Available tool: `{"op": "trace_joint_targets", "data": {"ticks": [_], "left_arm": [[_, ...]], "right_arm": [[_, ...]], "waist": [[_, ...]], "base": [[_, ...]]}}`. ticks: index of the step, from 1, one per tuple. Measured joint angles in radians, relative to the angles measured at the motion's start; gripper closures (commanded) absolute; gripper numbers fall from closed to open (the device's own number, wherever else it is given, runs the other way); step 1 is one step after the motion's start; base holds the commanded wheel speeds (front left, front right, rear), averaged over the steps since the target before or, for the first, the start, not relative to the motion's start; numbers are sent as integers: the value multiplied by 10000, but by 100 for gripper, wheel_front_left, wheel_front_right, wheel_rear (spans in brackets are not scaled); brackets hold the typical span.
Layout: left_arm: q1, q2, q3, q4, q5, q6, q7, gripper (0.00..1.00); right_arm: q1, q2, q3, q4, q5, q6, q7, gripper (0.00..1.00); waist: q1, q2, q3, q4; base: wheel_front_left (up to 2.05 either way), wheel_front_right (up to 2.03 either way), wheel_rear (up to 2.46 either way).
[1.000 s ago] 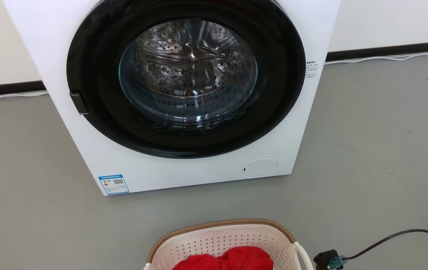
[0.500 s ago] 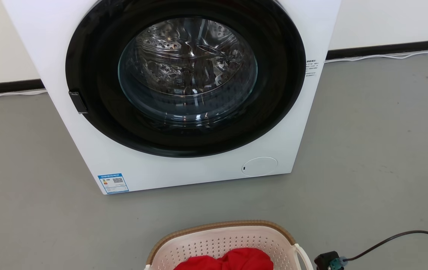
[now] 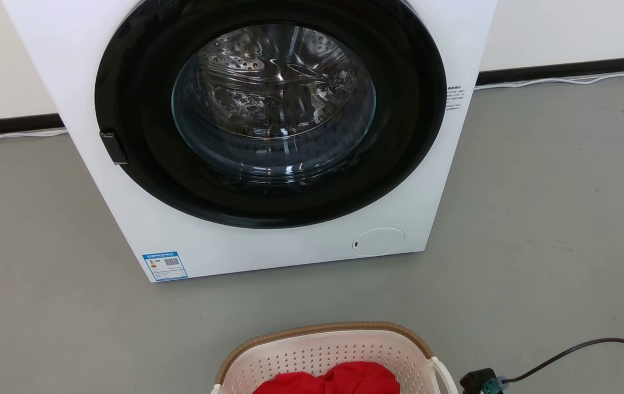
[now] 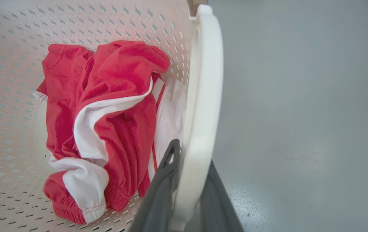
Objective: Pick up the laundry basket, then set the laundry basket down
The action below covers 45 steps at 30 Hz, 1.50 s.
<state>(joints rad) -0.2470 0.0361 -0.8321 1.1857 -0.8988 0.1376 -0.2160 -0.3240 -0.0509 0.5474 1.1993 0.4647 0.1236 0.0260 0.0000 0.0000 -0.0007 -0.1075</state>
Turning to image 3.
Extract red garment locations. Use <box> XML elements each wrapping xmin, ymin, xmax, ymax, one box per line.
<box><xmin>252</xmin><ymin>361</ymin><xmax>401</xmax><ymax>394</ymax></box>

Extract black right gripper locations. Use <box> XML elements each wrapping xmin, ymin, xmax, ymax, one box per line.
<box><xmin>459</xmin><ymin>368</ymin><xmax>509</xmax><ymax>394</ymax></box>

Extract white front-load washing machine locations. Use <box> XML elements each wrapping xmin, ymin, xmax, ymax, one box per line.
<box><xmin>3</xmin><ymin>0</ymin><xmax>498</xmax><ymax>283</ymax></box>

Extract small black text sticker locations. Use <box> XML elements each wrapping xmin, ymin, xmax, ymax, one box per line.
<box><xmin>445</xmin><ymin>85</ymin><xmax>465</xmax><ymax>112</ymax></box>

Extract white cable along wall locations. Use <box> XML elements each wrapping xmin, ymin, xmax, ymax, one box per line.
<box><xmin>475</xmin><ymin>68</ymin><xmax>624</xmax><ymax>90</ymax></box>
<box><xmin>0</xmin><ymin>128</ymin><xmax>68</xmax><ymax>148</ymax></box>

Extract blue energy label sticker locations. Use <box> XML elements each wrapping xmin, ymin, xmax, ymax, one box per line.
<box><xmin>142</xmin><ymin>251</ymin><xmax>189</xmax><ymax>282</ymax></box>

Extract round black glass washer door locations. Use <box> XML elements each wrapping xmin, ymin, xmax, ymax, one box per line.
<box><xmin>95</xmin><ymin>0</ymin><xmax>447</xmax><ymax>229</ymax></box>

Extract round white filter cover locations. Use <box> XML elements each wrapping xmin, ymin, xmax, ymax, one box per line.
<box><xmin>352</xmin><ymin>228</ymin><xmax>406</xmax><ymax>257</ymax></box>

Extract black washer door handle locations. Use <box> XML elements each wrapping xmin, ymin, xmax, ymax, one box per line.
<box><xmin>99</xmin><ymin>131</ymin><xmax>128</xmax><ymax>165</ymax></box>

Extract white perforated laundry basket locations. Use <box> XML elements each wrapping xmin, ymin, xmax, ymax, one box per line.
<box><xmin>211</xmin><ymin>321</ymin><xmax>459</xmax><ymax>394</ymax></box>

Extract black skirting board strip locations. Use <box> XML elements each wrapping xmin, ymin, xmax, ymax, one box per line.
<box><xmin>476</xmin><ymin>54</ymin><xmax>624</xmax><ymax>85</ymax></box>
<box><xmin>0</xmin><ymin>113</ymin><xmax>65</xmax><ymax>137</ymax></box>

